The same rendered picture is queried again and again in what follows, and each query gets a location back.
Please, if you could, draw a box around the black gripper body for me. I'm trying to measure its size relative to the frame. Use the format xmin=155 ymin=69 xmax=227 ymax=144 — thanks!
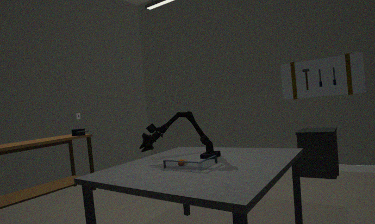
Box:
xmin=143 ymin=135 xmax=156 ymax=150

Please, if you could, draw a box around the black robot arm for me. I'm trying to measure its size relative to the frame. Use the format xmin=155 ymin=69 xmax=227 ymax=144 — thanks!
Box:
xmin=142 ymin=111 xmax=215 ymax=154

